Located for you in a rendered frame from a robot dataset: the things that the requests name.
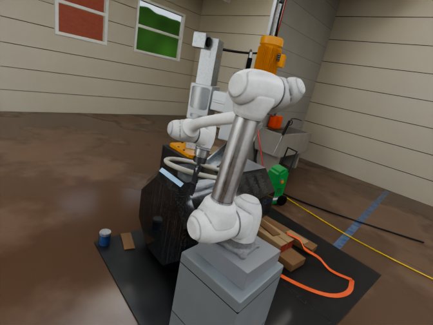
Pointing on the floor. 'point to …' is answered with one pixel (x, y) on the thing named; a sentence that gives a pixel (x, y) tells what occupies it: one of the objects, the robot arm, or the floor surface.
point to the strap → (330, 271)
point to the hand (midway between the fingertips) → (192, 189)
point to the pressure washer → (279, 180)
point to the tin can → (104, 237)
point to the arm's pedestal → (219, 295)
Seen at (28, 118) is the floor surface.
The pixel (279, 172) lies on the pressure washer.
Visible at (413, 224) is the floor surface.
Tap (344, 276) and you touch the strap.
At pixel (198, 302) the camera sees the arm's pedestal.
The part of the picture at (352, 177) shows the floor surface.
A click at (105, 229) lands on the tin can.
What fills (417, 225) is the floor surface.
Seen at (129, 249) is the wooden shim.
